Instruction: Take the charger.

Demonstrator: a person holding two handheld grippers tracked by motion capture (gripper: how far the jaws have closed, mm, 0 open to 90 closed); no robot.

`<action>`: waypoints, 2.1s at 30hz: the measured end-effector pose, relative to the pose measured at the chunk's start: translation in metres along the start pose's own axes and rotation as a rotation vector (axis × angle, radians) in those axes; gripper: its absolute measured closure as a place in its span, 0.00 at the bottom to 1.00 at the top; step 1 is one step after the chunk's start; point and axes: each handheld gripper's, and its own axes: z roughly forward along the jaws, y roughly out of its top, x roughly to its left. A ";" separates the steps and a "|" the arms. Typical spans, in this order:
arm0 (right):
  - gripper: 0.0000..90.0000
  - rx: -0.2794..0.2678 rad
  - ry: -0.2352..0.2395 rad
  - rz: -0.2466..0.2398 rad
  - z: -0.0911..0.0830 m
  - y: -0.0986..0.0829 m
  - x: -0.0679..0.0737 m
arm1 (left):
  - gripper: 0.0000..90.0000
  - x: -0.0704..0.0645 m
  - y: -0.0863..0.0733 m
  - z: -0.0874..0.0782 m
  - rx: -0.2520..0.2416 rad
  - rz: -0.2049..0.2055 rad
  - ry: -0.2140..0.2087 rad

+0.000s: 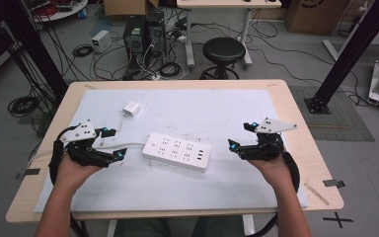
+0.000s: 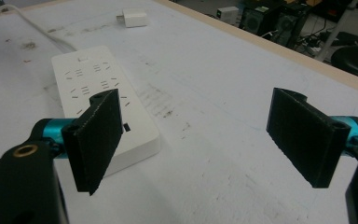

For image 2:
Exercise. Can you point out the dark grey computer tower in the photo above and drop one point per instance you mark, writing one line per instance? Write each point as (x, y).
(289, 28)

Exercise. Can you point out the white power strip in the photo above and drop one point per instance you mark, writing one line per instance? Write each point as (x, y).
(80, 79)

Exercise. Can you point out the small white box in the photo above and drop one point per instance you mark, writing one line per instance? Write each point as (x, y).
(227, 15)

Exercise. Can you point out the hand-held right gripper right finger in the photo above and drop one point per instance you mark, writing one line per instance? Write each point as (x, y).
(304, 137)

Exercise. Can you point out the black computer tower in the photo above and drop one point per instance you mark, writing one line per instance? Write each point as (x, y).
(256, 20)

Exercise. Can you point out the white charger adapter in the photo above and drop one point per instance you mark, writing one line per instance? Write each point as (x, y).
(135, 17)

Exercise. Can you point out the black round chair seat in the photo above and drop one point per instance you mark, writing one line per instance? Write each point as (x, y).
(355, 63)

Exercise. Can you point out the grey metal stand leg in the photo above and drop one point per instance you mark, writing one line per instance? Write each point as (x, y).
(335, 31)

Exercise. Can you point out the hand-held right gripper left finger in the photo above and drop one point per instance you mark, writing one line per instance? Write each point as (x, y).
(94, 140)

